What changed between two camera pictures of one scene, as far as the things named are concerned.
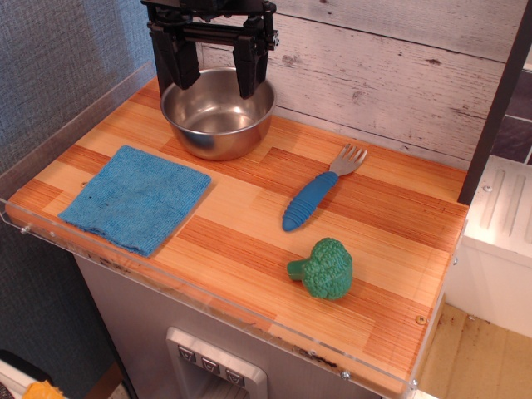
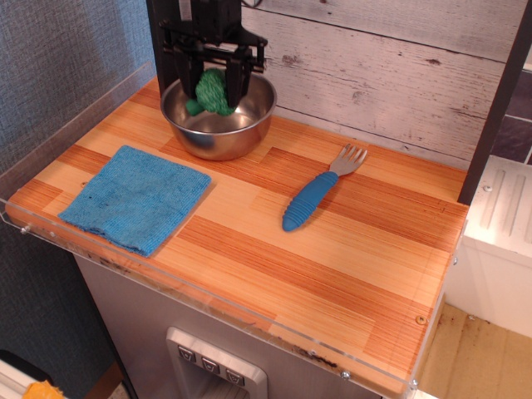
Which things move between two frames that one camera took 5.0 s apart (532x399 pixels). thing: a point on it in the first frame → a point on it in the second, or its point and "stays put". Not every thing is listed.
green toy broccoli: [327, 272] → [211, 93]
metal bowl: [212, 120] stays put
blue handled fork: [307, 196] stays put
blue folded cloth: [138, 196] stays put
